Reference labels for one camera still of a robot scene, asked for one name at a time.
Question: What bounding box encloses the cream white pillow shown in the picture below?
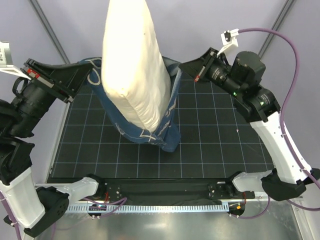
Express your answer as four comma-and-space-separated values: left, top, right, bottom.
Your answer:
101, 0, 171, 132

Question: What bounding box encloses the dark blue embroidered pillowcase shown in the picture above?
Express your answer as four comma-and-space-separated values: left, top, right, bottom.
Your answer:
78, 56, 182, 153

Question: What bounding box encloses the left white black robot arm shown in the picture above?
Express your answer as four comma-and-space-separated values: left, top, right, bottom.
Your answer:
0, 59, 106, 238

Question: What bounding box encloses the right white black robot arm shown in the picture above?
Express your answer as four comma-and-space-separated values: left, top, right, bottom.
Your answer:
179, 48, 320, 201

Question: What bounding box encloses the black grid mat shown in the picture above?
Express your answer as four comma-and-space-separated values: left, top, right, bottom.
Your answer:
48, 76, 274, 182

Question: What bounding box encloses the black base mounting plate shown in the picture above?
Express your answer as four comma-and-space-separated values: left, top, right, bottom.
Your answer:
94, 178, 255, 206

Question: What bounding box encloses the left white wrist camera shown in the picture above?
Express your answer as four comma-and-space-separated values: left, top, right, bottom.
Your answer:
0, 41, 31, 80

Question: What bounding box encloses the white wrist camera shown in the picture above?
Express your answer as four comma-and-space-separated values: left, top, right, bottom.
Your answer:
217, 28, 239, 56
0, 41, 31, 80

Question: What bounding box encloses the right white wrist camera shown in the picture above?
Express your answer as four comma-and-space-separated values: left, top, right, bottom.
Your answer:
217, 28, 239, 56

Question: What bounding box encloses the left aluminium corner post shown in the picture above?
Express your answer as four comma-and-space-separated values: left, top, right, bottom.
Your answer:
28, 0, 71, 64

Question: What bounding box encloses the aluminium corner post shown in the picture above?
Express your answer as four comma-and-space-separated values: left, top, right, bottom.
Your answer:
28, 0, 71, 64
258, 0, 297, 58

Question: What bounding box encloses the right aluminium corner post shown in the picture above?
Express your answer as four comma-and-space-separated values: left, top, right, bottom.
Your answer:
258, 0, 297, 58

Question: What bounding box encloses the aluminium front rail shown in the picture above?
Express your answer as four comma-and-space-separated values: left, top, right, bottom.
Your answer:
34, 182, 305, 204

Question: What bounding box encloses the slotted cable duct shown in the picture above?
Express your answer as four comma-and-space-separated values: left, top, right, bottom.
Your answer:
66, 202, 229, 214

